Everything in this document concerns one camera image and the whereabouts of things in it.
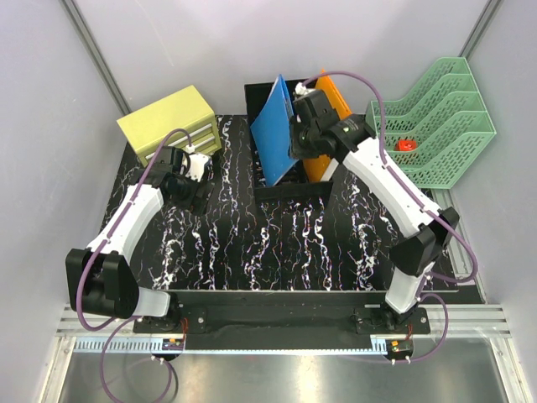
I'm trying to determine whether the black magazine file holder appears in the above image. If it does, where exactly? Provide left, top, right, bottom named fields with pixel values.
left=243, top=79, right=333, bottom=204

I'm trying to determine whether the blue folder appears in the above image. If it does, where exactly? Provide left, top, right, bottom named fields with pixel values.
left=250, top=74, right=298, bottom=186

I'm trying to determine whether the small red object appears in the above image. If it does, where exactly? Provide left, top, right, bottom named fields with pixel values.
left=395, top=139, right=417, bottom=152

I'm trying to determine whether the aluminium frame rail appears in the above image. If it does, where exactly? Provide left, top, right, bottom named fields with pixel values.
left=39, top=299, right=536, bottom=402

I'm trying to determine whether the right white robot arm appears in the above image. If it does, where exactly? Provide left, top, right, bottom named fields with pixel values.
left=289, top=84, right=460, bottom=333

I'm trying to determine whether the purple cable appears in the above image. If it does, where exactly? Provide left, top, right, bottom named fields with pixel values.
left=303, top=70, right=478, bottom=364
left=76, top=128, right=196, bottom=400

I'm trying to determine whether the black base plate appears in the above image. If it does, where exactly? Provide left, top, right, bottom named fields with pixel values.
left=80, top=289, right=430, bottom=335

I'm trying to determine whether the black marble desk mat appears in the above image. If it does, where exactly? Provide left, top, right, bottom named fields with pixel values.
left=130, top=115, right=403, bottom=291

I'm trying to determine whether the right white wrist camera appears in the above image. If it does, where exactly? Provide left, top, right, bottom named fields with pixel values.
left=294, top=82, right=315, bottom=101

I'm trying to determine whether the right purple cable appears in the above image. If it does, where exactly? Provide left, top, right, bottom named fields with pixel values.
left=303, top=70, right=478, bottom=364

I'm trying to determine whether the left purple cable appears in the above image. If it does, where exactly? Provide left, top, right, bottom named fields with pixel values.
left=76, top=128, right=196, bottom=400

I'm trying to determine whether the orange folder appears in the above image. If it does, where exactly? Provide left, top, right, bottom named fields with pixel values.
left=303, top=76, right=352, bottom=182

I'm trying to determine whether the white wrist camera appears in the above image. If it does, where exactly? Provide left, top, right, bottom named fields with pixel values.
left=294, top=82, right=315, bottom=101
left=184, top=145, right=211, bottom=182

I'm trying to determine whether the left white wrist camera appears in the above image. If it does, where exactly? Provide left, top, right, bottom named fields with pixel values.
left=184, top=145, right=211, bottom=182

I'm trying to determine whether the yellow-green drawer cabinet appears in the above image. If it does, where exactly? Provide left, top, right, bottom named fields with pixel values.
left=117, top=85, right=222, bottom=166

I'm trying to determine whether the green mesh file organizer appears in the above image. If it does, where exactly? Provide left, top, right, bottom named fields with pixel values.
left=383, top=57, right=497, bottom=190

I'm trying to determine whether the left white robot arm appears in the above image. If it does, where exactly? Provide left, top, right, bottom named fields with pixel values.
left=65, top=146, right=213, bottom=332

